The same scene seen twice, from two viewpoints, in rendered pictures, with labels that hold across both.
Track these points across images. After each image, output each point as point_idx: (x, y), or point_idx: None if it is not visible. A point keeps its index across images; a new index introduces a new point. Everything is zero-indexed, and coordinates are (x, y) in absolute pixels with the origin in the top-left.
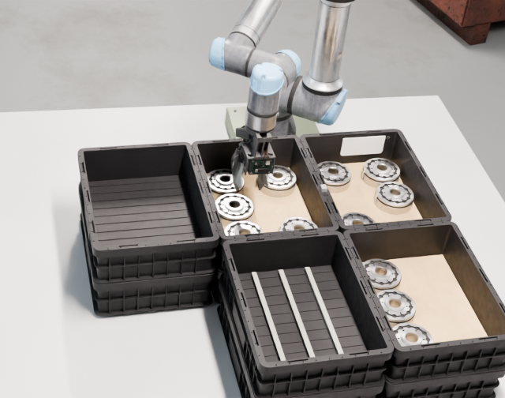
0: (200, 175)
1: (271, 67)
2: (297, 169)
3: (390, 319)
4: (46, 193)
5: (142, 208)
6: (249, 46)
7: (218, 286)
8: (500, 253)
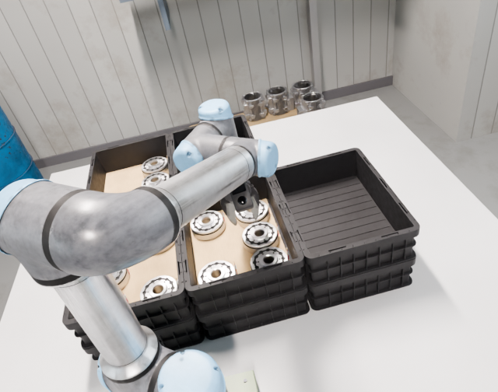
0: (289, 219)
1: (209, 106)
2: (194, 284)
3: (161, 172)
4: (463, 309)
5: (343, 235)
6: (228, 145)
7: None
8: (34, 306)
